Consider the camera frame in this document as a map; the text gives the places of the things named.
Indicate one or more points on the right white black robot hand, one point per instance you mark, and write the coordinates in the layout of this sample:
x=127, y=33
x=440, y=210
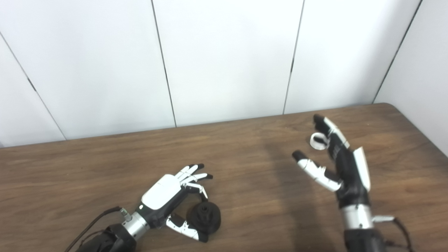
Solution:
x=350, y=175

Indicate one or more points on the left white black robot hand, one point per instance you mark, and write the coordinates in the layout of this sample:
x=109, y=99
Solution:
x=161, y=194

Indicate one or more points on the round black part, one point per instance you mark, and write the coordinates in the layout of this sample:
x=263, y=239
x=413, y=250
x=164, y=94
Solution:
x=206, y=217

